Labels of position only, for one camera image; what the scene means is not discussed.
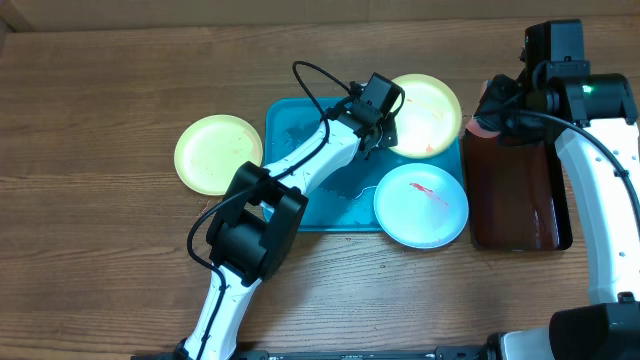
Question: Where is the red and grey sponge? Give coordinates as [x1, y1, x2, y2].
[466, 80, 499, 139]

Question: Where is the yellow-green plate with ketchup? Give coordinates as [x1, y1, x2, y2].
[174, 114, 263, 196]

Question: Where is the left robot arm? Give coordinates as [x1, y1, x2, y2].
[172, 74, 406, 359]

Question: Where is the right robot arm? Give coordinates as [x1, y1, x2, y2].
[474, 20, 639, 359]

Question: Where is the teal plastic tray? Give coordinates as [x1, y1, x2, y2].
[262, 96, 466, 233]

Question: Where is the dark red rectangular tray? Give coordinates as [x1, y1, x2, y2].
[462, 131, 573, 251]

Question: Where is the light blue plate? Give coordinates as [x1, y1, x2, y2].
[373, 163, 469, 249]

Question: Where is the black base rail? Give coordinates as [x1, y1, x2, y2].
[130, 344, 576, 360]

